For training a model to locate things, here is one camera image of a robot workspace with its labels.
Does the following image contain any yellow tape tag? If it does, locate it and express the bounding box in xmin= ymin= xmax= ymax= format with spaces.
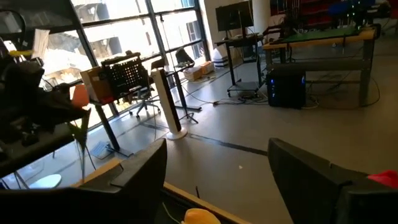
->
xmin=8 ymin=49 xmax=34 ymax=58

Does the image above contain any white hanging paper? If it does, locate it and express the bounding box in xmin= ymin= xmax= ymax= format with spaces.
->
xmin=30 ymin=28 xmax=51 ymax=60

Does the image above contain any red tulip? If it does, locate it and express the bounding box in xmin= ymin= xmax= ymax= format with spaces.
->
xmin=368 ymin=169 xmax=398 ymax=190

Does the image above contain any red tool chest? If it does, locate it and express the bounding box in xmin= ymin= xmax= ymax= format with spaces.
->
xmin=269 ymin=0 xmax=398 ymax=19

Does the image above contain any wooden workbench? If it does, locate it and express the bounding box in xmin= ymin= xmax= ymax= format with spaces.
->
xmin=262 ymin=24 xmax=382 ymax=107

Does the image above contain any black monitor desk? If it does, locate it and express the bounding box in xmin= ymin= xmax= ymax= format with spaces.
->
xmin=214 ymin=33 xmax=266 ymax=98

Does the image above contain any orange panel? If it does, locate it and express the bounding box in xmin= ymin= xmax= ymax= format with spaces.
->
xmin=71 ymin=83 xmax=91 ymax=108

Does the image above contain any black monitor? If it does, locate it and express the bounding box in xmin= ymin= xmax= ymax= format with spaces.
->
xmin=215 ymin=0 xmax=255 ymax=32

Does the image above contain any green bench mat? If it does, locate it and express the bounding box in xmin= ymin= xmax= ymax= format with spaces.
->
xmin=281 ymin=27 xmax=361 ymax=44

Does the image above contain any white tower fan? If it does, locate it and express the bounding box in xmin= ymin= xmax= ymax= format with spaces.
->
xmin=150 ymin=67 xmax=189 ymax=141

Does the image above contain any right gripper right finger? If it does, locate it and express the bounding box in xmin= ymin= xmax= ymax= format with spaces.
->
xmin=267 ymin=138 xmax=398 ymax=224

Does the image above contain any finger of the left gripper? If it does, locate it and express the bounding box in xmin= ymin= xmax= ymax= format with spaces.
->
xmin=29 ymin=93 xmax=91 ymax=131

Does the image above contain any white bin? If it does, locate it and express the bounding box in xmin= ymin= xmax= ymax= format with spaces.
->
xmin=212 ymin=43 xmax=231 ymax=68

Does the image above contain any white round base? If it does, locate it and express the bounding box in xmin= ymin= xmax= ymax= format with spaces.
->
xmin=29 ymin=173 xmax=63 ymax=190

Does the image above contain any cardboard box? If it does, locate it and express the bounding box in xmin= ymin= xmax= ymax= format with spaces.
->
xmin=79 ymin=66 xmax=115 ymax=105
xmin=183 ymin=65 xmax=205 ymax=82
xmin=198 ymin=61 xmax=216 ymax=75

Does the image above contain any black office chair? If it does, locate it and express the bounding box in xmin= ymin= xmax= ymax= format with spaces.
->
xmin=129 ymin=62 xmax=162 ymax=119

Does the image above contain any yellow glass vase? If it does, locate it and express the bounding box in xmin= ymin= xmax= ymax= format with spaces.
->
xmin=181 ymin=207 xmax=222 ymax=224

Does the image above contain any black standing desk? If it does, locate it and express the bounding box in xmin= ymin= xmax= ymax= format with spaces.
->
xmin=154 ymin=46 xmax=203 ymax=124

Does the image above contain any black perforated crate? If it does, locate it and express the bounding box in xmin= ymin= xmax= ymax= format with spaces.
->
xmin=101 ymin=52 xmax=149 ymax=101

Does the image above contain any black computer tower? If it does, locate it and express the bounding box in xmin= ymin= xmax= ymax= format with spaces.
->
xmin=266 ymin=68 xmax=307 ymax=110

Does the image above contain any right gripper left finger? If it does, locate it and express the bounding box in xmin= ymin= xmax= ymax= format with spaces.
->
xmin=0 ymin=139 xmax=168 ymax=224

